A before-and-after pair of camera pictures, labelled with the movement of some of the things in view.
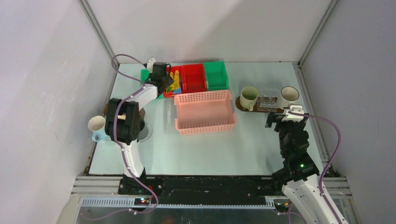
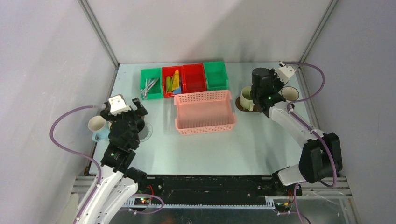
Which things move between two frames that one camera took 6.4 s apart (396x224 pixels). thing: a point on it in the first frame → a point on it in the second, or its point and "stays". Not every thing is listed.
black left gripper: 169,80 → 141,111
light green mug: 248,97 stays
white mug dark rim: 289,95 stays
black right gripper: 277,118 → 274,75
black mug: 142,124 stays
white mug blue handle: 97,124 stays
